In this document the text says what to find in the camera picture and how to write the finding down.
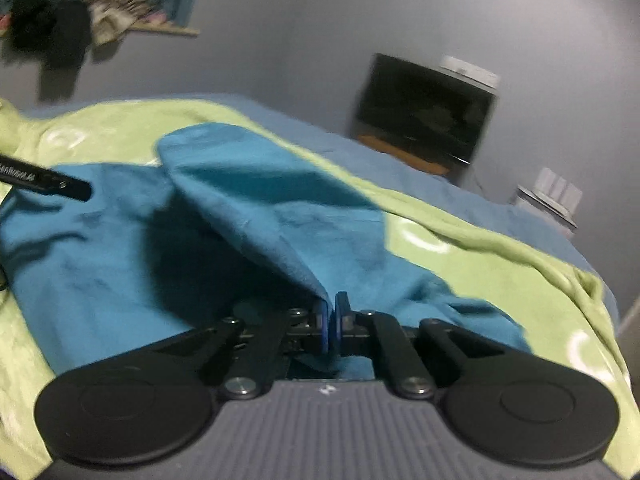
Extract patterned cloth pile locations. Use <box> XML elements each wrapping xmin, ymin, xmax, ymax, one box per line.
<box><xmin>82</xmin><ymin>0</ymin><xmax>167</xmax><ymax>50</ymax></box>

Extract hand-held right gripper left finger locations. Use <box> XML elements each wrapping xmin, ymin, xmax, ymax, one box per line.
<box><xmin>155</xmin><ymin>297</ymin><xmax>333</xmax><ymax>401</ymax></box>

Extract light green blanket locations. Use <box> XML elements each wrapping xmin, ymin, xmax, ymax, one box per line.
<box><xmin>0</xmin><ymin>97</ymin><xmax>631</xmax><ymax>480</ymax></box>

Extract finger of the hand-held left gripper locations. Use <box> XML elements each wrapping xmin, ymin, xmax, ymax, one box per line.
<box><xmin>0</xmin><ymin>151</ymin><xmax>92</xmax><ymax>202</ymax></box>

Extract wooden window sill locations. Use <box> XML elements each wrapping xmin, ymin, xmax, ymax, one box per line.
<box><xmin>125</xmin><ymin>19</ymin><xmax>201</xmax><ymax>39</ymax></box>

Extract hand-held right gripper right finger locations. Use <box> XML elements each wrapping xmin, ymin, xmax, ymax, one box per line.
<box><xmin>334</xmin><ymin>291</ymin><xmax>506</xmax><ymax>402</ymax></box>

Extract black computer monitor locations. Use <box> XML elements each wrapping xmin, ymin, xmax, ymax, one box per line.
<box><xmin>352</xmin><ymin>52</ymin><xmax>496</xmax><ymax>167</ymax></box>

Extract white router with antennas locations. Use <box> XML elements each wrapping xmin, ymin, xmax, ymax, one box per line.
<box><xmin>532</xmin><ymin>167</ymin><xmax>583</xmax><ymax>207</ymax></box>

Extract bed with blue sheet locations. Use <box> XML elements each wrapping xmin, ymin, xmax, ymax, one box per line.
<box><xmin>20</xmin><ymin>92</ymin><xmax>621</xmax><ymax>321</ymax></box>

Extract white wall outlet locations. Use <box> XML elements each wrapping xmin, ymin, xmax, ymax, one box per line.
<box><xmin>440</xmin><ymin>55</ymin><xmax>501</xmax><ymax>87</ymax></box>

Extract teal hooded jacket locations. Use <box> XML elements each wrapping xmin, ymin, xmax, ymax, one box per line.
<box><xmin>0</xmin><ymin>122</ymin><xmax>533</xmax><ymax>386</ymax></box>

